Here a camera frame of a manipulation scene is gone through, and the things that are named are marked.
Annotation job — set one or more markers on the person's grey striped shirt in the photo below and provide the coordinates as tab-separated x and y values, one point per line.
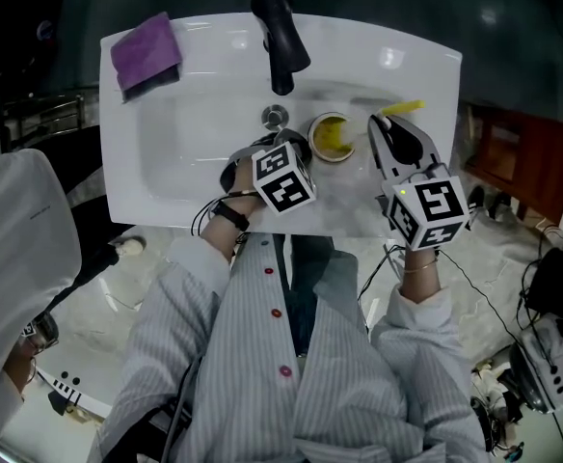
358	355

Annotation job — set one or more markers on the black bag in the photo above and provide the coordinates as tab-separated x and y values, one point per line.
558	278

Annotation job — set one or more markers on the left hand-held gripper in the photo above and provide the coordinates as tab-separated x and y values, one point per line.
284	179

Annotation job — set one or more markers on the white glossy panel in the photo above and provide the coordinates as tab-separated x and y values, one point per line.
45	432

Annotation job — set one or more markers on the black wristwatch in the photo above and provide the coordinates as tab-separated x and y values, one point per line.
231	216

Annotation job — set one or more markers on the person's right forearm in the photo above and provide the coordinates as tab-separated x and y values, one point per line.
419	285

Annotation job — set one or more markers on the person's left hand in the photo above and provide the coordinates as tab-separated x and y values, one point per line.
248	179

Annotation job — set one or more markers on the black faucet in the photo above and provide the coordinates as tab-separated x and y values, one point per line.
281	41

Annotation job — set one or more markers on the purple cleaning cloth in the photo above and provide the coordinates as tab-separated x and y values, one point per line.
144	48

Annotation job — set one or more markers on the large black machine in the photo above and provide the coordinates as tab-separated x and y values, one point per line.
16	41

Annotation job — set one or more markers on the grey padded backpack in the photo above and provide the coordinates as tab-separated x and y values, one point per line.
537	355

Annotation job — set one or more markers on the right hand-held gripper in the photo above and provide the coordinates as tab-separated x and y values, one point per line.
431	210

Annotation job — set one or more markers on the small bowl with yellow contents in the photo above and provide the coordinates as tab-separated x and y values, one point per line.
317	135

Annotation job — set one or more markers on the metal sink drain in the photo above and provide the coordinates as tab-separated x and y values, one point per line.
275	116

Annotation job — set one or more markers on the person's left forearm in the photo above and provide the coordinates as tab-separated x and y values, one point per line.
219	241

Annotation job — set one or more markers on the brown wooden cabinet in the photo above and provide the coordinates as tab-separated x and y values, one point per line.
522	152

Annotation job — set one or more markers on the person's blue jeans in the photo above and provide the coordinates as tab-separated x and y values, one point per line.
305	307

